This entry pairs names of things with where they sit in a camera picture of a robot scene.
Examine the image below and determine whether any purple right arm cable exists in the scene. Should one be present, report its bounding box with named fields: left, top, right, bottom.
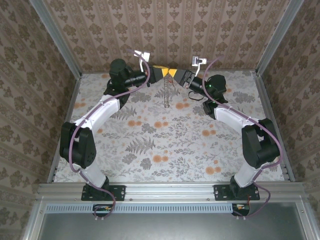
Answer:
left=202, top=55, right=283, bottom=218

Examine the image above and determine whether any aluminium frame post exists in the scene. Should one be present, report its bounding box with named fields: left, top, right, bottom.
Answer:
left=29, top=0, right=83, bottom=79
left=255, top=0, right=306, bottom=76

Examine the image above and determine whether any aluminium side rail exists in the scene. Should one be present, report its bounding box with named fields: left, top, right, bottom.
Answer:
left=251, top=70, right=296, bottom=183
left=46, top=73, right=82, bottom=185

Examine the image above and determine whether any black connector box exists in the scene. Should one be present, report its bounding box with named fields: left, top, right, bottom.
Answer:
left=231, top=203, right=251, bottom=217
left=92, top=203, right=114, bottom=218

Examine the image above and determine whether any thin black right gripper cable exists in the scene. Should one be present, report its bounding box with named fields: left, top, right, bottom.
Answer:
left=188, top=90, right=204, bottom=101

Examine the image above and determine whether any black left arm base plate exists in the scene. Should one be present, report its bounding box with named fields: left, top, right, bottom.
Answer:
left=81, top=184, right=126, bottom=202

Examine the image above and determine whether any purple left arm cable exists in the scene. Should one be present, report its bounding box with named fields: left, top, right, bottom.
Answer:
left=68, top=49, right=152, bottom=219

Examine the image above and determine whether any silver keyring chain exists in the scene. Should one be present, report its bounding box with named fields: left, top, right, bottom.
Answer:
left=162, top=74, right=174, bottom=109

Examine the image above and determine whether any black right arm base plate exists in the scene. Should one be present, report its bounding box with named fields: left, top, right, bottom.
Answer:
left=213, top=184, right=261, bottom=202

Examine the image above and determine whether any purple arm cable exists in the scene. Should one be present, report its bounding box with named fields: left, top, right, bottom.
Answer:
left=202, top=55, right=283, bottom=218
left=68, top=49, right=152, bottom=219

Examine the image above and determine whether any floral patterned table cover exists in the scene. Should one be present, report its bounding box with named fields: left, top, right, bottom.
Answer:
left=53, top=70, right=286, bottom=183

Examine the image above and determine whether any aluminium frame rail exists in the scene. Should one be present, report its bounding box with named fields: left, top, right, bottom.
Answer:
left=36, top=181, right=306, bottom=202

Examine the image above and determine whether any grey slotted cable duct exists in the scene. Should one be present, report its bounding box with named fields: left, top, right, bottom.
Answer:
left=46, top=202, right=251, bottom=214

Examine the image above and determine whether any grey metal panel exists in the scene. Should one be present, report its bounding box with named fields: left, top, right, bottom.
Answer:
left=37, top=212, right=311, bottom=240

